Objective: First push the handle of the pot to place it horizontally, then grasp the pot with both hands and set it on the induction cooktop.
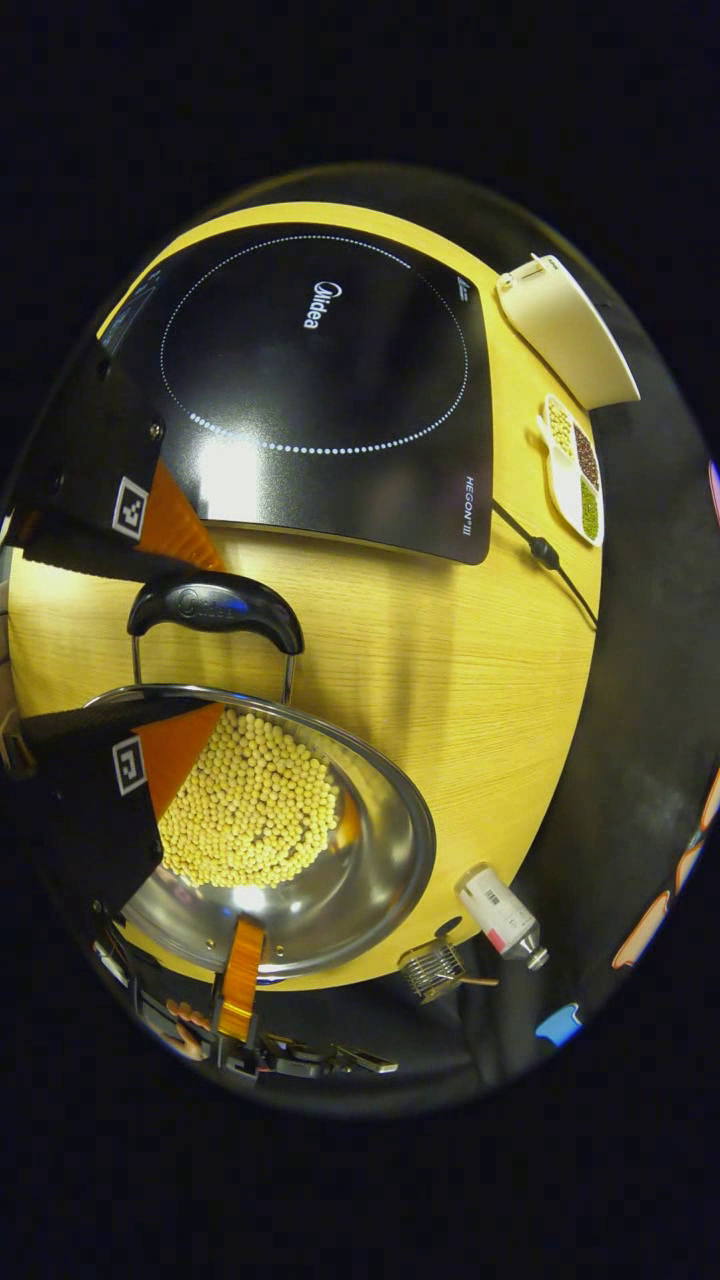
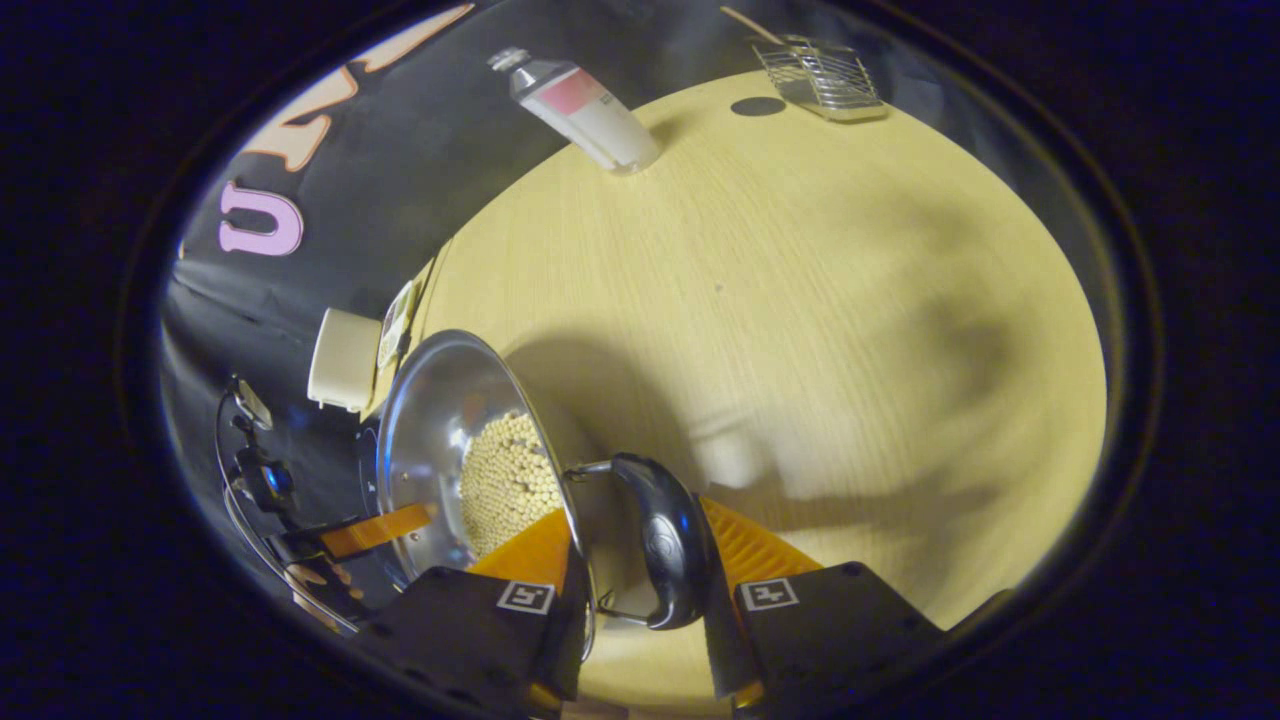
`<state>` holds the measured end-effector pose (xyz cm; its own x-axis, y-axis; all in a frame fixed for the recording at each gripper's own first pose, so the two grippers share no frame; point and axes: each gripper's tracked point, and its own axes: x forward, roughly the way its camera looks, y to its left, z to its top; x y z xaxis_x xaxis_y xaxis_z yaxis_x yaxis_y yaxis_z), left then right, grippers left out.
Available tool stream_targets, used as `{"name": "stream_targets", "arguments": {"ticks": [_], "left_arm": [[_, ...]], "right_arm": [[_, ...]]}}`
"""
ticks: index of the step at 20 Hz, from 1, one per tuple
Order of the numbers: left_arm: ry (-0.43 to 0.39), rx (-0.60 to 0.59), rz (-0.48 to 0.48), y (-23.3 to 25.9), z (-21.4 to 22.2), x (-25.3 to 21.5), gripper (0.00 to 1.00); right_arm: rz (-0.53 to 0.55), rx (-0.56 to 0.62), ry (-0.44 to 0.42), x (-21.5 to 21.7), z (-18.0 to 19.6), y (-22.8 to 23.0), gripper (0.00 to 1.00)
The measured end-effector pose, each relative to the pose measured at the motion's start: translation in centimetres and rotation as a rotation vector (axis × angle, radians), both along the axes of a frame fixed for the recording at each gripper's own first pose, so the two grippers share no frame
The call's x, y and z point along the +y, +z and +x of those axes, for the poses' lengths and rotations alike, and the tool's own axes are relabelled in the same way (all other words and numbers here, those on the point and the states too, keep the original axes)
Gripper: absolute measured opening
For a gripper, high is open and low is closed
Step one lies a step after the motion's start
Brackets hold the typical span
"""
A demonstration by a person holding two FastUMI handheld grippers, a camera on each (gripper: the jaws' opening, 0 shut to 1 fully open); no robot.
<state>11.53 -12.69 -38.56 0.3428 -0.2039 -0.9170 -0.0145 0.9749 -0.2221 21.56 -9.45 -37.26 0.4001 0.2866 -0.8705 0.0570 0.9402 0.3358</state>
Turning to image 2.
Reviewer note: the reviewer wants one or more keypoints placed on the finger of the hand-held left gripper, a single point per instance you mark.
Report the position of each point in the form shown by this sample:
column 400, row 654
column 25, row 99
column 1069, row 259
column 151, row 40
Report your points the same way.
column 375, row 530

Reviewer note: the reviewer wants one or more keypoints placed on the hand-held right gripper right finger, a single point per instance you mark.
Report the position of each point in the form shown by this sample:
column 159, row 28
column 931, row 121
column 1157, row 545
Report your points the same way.
column 725, row 650

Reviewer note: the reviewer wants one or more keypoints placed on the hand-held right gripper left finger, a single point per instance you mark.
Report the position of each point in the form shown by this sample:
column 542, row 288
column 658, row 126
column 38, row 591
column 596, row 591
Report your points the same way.
column 560, row 650

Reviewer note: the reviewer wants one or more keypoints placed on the stainless steel pot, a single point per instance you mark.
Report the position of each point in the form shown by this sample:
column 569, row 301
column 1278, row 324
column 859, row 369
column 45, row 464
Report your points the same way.
column 430, row 440

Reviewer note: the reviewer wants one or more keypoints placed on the pile of soybeans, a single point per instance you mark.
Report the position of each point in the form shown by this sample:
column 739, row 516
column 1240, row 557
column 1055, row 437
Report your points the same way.
column 505, row 480

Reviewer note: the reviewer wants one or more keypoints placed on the white divided dish of beans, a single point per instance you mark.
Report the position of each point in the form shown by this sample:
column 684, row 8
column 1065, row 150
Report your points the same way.
column 395, row 325

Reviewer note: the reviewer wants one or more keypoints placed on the clear plastic bottle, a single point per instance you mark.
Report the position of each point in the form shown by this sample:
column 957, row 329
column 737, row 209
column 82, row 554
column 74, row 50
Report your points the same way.
column 590, row 110

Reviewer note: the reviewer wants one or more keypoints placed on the black round table cap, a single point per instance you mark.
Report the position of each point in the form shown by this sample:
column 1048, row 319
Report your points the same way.
column 758, row 106

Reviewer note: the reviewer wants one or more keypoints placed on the clear glass holder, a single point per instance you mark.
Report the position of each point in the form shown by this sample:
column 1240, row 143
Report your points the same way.
column 825, row 80

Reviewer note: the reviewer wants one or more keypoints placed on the wooden stick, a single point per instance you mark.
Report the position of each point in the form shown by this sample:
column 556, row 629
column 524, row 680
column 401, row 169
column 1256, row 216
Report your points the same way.
column 750, row 22

